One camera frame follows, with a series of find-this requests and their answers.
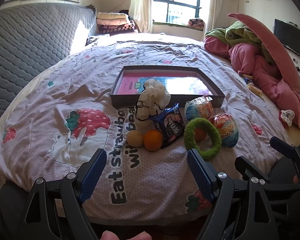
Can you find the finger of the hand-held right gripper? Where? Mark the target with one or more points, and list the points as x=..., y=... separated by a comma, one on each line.
x=247, y=167
x=285, y=148

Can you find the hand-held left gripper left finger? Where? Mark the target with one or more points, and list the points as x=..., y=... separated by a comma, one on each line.
x=95, y=172

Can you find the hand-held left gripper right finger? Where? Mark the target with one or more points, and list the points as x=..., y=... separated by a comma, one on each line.
x=200, y=175

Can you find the snack bag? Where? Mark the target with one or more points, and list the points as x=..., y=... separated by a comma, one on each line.
x=227, y=132

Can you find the small orange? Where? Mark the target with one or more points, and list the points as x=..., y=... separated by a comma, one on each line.
x=200, y=134

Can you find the tan walnut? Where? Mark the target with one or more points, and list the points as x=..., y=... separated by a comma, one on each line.
x=134, y=138

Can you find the blue cookie packet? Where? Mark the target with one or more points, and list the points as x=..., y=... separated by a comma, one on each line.
x=170, y=127

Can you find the large orange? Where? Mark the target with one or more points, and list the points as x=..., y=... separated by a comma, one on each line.
x=153, y=140

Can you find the toy egg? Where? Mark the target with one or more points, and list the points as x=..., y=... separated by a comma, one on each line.
x=197, y=110

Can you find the pink shallow cardboard box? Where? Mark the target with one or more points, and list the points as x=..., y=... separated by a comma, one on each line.
x=125, y=101

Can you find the person's left hand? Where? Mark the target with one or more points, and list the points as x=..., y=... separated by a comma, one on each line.
x=110, y=236

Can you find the red white scrunchie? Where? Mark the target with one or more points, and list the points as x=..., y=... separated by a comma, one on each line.
x=286, y=116

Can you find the large yellow snack packet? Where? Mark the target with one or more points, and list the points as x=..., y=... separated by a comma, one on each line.
x=255, y=89

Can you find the pink blanket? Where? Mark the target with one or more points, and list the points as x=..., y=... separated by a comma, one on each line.
x=265, y=80

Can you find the small blue snack packet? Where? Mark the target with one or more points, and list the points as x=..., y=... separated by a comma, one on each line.
x=248, y=80

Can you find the small yellow snack packet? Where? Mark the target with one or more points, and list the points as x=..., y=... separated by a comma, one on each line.
x=247, y=76

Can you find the pink picture book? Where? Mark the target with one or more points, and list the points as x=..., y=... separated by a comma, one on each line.
x=132, y=83

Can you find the pink cushion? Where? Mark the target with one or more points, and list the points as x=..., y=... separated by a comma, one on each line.
x=272, y=45

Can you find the green blanket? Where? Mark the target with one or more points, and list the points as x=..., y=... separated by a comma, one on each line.
x=237, y=33

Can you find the grey quilted headboard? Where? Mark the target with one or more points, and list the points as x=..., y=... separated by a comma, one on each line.
x=27, y=42

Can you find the folded patterned blanket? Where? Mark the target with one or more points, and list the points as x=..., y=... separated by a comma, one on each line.
x=196, y=23

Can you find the stack of folded blankets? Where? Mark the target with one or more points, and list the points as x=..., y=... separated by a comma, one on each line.
x=112, y=21

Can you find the cream curtain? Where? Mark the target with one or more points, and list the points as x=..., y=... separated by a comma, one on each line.
x=140, y=5
x=212, y=5

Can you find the black wall television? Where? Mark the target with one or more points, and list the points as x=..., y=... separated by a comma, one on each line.
x=288, y=37

